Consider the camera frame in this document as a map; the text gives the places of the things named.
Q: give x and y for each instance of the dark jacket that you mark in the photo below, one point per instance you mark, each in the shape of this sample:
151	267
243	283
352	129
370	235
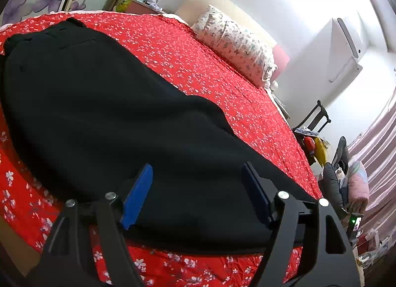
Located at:
332	181

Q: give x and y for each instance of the pink bundle of bedding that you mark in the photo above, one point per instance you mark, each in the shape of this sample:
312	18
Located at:
357	185

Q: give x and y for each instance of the black pants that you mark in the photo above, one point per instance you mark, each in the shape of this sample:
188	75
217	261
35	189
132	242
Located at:
108	113

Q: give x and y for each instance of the white patterned pillow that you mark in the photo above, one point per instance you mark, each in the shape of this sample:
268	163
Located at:
235	45

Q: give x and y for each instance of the pink curtain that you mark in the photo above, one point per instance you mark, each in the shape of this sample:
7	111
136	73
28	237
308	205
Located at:
377	157

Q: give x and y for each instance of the bedside table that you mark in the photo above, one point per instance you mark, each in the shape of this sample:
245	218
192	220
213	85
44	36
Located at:
139	7

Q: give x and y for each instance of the red floral bed sheet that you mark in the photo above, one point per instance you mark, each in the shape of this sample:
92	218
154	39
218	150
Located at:
201	67

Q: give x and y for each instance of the red and yellow toys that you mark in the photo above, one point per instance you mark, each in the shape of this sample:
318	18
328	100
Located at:
315	149

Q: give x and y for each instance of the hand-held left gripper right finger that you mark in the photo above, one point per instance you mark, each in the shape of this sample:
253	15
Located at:
256	194

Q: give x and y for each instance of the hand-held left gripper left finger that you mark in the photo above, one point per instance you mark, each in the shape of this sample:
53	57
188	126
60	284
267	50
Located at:
137	197

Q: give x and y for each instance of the white air conditioner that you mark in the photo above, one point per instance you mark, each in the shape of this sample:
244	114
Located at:
343	45

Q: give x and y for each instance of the black chair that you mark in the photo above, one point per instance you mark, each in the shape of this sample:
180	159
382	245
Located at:
317	116

